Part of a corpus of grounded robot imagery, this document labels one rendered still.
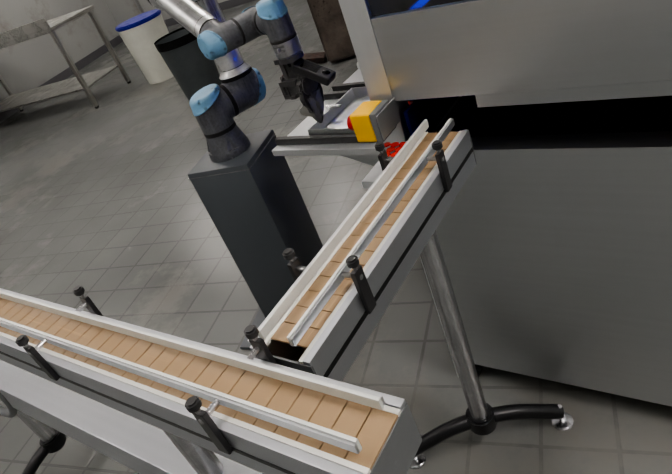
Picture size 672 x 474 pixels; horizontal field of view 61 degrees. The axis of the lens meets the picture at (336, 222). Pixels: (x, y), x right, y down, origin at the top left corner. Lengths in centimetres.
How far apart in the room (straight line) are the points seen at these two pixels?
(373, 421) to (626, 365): 103
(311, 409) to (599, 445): 114
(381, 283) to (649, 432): 105
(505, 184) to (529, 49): 33
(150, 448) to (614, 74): 127
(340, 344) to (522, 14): 69
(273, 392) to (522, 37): 79
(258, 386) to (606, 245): 86
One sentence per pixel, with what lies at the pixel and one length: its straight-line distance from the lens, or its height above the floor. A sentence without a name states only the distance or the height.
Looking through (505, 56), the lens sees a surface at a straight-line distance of 121.
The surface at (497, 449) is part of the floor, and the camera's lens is 183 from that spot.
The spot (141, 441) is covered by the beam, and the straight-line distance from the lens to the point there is 153.
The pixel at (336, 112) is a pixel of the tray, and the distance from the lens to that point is 175.
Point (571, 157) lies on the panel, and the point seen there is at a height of 86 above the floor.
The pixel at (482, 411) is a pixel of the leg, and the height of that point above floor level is 17.
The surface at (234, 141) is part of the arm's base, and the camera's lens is 200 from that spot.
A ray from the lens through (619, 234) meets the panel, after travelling 138.
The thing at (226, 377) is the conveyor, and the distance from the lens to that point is 93.
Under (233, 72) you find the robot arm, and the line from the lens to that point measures 199.
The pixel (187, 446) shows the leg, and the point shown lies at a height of 68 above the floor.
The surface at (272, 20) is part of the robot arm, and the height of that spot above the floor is 122.
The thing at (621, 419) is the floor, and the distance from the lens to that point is 186.
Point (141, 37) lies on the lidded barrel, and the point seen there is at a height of 54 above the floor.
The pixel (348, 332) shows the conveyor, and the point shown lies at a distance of 94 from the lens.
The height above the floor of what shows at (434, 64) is 109.
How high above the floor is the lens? 152
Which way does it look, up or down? 31 degrees down
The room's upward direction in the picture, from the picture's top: 22 degrees counter-clockwise
